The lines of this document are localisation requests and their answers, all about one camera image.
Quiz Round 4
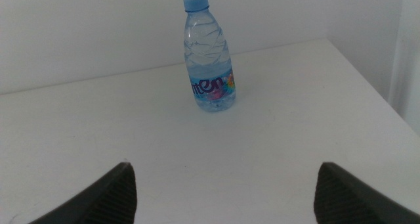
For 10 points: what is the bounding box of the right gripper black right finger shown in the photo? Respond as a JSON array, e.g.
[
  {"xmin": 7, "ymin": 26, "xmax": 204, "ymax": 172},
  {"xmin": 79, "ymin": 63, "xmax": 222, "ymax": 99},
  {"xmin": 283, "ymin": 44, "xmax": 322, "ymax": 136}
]
[{"xmin": 313, "ymin": 162, "xmax": 420, "ymax": 224}]

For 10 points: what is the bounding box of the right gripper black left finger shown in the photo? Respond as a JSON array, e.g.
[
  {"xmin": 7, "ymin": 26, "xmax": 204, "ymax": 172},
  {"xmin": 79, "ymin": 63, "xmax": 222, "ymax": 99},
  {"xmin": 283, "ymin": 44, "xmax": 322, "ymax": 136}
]
[{"xmin": 28, "ymin": 162, "xmax": 138, "ymax": 224}]

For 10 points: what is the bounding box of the clear water bottle blue cap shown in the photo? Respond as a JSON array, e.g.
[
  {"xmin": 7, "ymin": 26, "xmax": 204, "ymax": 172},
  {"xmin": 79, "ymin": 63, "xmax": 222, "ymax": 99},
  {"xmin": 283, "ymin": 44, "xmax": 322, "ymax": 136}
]
[{"xmin": 182, "ymin": 0, "xmax": 237, "ymax": 113}]

